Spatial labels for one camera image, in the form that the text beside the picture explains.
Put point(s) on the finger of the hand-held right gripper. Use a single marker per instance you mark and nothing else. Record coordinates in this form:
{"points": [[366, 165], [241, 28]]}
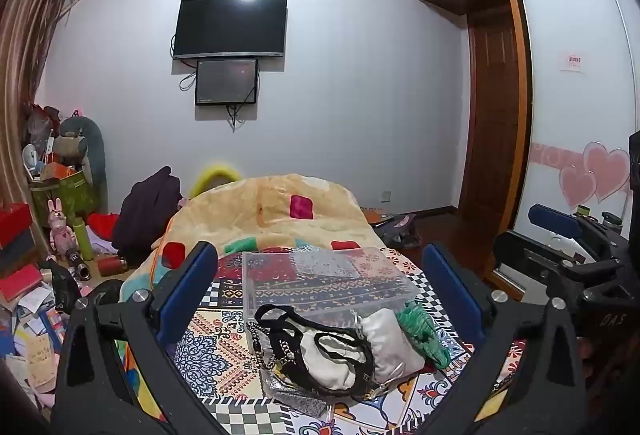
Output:
{"points": [[554, 218], [530, 260]]}

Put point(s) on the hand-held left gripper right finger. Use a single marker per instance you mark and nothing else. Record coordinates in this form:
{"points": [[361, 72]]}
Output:
{"points": [[452, 290]]}

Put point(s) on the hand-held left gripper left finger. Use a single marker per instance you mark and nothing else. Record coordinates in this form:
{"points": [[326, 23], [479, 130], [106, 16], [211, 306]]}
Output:
{"points": [[186, 284]]}

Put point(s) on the green knitted cloth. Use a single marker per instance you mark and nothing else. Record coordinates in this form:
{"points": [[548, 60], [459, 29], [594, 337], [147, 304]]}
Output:
{"points": [[425, 332]]}

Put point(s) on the white cloth pouch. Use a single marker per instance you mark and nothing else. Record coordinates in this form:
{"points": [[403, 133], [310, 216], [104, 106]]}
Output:
{"points": [[392, 345]]}

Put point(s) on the clear plastic storage box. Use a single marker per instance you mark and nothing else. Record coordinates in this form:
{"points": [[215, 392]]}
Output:
{"points": [[325, 280]]}

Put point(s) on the red thermos bottle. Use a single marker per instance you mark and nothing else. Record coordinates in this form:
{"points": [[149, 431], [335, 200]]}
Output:
{"points": [[111, 265]]}

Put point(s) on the purple slippers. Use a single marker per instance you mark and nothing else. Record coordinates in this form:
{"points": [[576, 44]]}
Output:
{"points": [[400, 230]]}

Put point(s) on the colourful patterned bed sheet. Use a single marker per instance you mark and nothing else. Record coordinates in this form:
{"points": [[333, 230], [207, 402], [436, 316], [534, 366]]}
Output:
{"points": [[225, 355]]}

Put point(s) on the dark clothing pile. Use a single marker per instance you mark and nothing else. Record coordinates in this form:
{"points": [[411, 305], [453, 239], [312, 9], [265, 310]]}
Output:
{"points": [[150, 210]]}

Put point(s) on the red cushion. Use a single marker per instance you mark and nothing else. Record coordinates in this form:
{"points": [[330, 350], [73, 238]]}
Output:
{"points": [[104, 222]]}

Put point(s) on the green cylinder bottle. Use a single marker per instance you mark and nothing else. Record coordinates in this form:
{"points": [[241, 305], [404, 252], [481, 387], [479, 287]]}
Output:
{"points": [[83, 240]]}

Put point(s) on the white heart-decorated sliding door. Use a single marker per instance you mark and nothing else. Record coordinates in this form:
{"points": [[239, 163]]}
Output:
{"points": [[565, 105]]}

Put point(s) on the yellow fleece blanket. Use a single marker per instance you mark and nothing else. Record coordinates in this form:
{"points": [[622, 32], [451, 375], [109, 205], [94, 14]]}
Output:
{"points": [[280, 210]]}

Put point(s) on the brown wooden door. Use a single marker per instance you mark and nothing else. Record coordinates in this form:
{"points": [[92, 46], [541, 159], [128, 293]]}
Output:
{"points": [[492, 115]]}

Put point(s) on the pink rabbit figure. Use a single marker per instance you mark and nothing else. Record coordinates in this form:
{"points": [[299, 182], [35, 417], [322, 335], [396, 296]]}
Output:
{"points": [[61, 230]]}

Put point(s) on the green storage box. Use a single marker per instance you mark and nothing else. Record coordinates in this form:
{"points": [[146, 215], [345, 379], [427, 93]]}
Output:
{"points": [[70, 192]]}

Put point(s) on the white paper notice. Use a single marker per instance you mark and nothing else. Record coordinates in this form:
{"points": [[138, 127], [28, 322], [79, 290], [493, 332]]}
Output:
{"points": [[573, 61]]}

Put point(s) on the silver glitter pouch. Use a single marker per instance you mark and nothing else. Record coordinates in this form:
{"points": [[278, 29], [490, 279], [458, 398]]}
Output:
{"points": [[300, 402]]}

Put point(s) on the pile of papers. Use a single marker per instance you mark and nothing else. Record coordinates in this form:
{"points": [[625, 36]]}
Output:
{"points": [[30, 345]]}

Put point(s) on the grey plush toy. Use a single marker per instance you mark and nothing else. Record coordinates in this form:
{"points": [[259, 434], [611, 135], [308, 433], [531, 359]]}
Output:
{"points": [[82, 150]]}

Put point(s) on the red box stack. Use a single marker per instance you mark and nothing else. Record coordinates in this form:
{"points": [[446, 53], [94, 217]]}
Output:
{"points": [[14, 235]]}

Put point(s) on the small black monitor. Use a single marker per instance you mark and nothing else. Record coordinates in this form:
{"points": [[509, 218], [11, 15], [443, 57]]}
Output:
{"points": [[226, 81]]}

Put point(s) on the striped brown curtain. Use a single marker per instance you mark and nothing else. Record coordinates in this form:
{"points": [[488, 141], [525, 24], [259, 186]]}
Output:
{"points": [[25, 65]]}

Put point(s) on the black wall television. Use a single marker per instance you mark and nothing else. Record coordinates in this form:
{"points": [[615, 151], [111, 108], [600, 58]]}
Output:
{"points": [[230, 26]]}

